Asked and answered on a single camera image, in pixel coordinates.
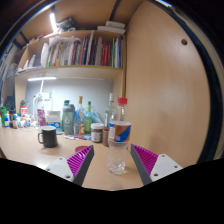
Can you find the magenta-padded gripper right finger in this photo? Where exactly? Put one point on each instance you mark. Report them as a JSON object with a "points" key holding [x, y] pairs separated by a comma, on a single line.
{"points": [[166, 165]]}

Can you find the green bottle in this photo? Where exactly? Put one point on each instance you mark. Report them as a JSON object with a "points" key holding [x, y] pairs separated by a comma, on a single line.
{"points": [[66, 101]]}

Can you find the blue and white box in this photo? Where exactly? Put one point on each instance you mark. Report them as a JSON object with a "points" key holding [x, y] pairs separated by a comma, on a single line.
{"points": [[54, 121]]}

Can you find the clear red-capped water bottle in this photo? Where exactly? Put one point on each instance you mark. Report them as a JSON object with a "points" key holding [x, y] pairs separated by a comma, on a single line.
{"points": [[119, 133]]}

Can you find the white-lidded brown jar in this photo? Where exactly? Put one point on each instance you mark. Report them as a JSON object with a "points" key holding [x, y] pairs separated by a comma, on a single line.
{"points": [[97, 133]]}

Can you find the red and white can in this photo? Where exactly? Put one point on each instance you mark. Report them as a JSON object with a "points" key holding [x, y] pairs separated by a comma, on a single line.
{"points": [[24, 110]]}

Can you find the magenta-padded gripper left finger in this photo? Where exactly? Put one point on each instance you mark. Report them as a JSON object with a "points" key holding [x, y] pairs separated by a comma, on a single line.
{"points": [[60, 166]]}

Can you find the pink pen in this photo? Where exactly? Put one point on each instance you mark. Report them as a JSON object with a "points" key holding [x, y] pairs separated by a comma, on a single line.
{"points": [[76, 137]]}

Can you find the green-capped bottle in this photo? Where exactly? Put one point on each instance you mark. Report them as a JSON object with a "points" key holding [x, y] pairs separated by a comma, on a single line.
{"points": [[88, 121]]}

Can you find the black mug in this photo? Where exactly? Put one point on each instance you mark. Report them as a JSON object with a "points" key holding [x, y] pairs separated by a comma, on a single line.
{"points": [[49, 137]]}

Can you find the flat round red coaster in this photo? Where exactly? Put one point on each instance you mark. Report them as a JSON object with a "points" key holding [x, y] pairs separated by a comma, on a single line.
{"points": [[80, 148]]}

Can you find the green container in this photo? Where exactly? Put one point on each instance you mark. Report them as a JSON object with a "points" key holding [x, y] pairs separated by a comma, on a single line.
{"points": [[3, 113]]}

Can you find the magenta pouch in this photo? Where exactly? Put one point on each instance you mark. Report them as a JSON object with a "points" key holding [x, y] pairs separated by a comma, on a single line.
{"points": [[41, 117]]}

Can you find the white desk lamp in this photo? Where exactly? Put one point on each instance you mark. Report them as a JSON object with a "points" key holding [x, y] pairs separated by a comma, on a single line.
{"points": [[41, 79]]}

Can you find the tall clear glass bottle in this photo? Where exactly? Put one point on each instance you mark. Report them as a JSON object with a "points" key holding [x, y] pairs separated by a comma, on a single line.
{"points": [[109, 113]]}

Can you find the brown ceramic cup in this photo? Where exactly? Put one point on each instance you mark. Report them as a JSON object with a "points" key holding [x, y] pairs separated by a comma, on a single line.
{"points": [[105, 138]]}

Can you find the ceiling light bar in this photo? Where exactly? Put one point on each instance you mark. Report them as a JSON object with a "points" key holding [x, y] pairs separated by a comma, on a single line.
{"points": [[53, 22]]}

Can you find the white power strip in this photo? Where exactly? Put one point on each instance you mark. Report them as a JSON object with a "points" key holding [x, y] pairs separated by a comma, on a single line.
{"points": [[45, 96]]}

